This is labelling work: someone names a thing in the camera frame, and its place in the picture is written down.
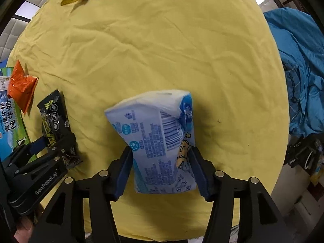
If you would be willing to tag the black snack packet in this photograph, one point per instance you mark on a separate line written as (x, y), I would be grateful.
(52, 111)

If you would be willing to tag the black bag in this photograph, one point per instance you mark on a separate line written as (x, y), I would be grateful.
(300, 153)

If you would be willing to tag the person's left hand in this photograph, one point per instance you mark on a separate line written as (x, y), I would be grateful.
(24, 229)

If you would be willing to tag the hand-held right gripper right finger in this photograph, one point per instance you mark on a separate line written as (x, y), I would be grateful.
(200, 179)

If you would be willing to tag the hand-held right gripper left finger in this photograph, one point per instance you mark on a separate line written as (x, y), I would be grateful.
(123, 174)

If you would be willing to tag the yellow bed sheet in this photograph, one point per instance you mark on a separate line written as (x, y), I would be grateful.
(151, 43)

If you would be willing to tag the blue duvet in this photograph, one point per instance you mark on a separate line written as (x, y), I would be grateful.
(298, 55)

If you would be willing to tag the orange snack packet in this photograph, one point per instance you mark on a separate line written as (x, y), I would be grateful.
(21, 86)

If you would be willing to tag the blue white tissue pack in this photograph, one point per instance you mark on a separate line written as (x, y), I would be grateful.
(151, 136)

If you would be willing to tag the green blue milk carton box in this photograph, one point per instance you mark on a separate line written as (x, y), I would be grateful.
(10, 121)

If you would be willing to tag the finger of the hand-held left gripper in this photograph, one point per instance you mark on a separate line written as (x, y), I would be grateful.
(38, 143)
(66, 143)

